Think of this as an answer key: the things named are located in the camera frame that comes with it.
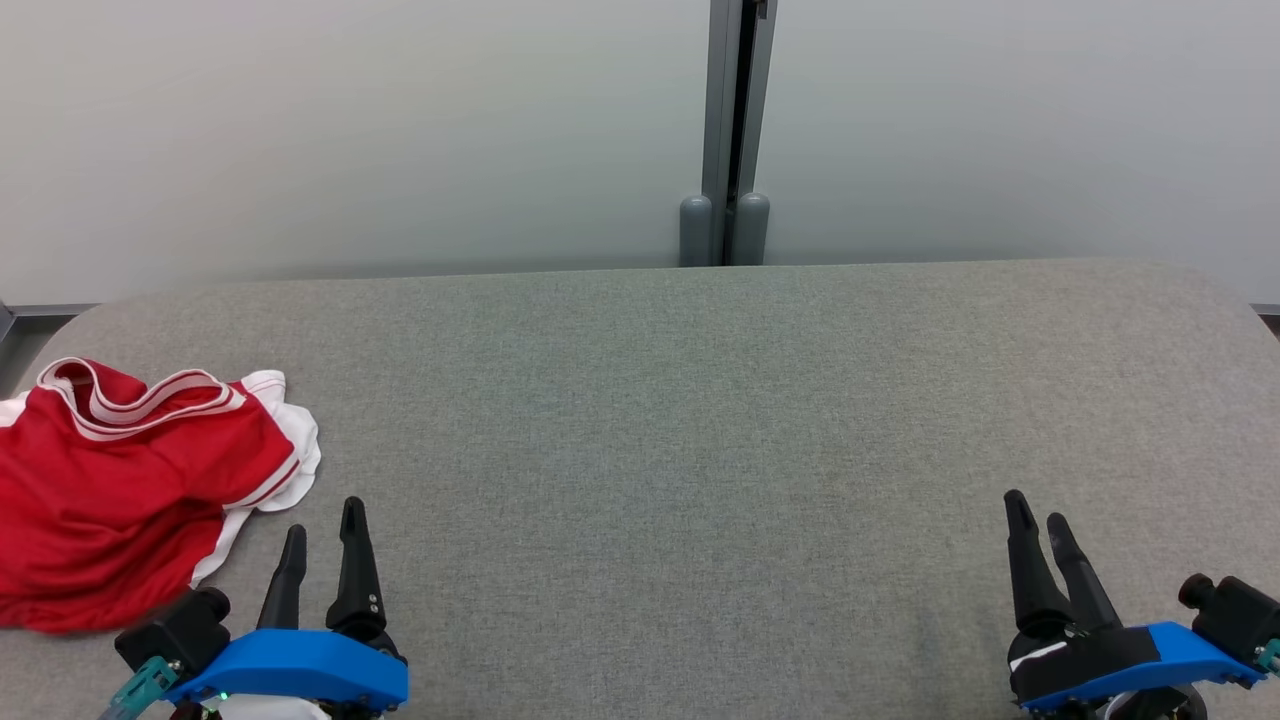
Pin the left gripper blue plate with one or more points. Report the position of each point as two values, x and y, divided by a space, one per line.
300 665

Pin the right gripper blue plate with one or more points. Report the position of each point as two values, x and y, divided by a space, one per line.
1100 665

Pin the red jersey with white stripes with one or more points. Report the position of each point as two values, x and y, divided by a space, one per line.
150 455

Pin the red shorts with logo print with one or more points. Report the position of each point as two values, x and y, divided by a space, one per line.
90 575

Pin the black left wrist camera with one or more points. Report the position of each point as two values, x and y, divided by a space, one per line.
180 630

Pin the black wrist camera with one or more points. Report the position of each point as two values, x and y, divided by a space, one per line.
1235 615
180 630

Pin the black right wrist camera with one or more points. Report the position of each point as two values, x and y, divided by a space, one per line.
1235 615

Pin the teal left camera connector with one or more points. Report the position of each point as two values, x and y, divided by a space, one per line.
140 690

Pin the teal camera connector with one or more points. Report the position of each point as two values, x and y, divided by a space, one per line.
1271 655
140 690

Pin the teal right camera connector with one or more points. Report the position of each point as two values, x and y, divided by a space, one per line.
1271 655

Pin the grey partition base rail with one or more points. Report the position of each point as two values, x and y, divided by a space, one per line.
50 311

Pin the grey double partition post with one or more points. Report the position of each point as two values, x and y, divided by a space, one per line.
722 120

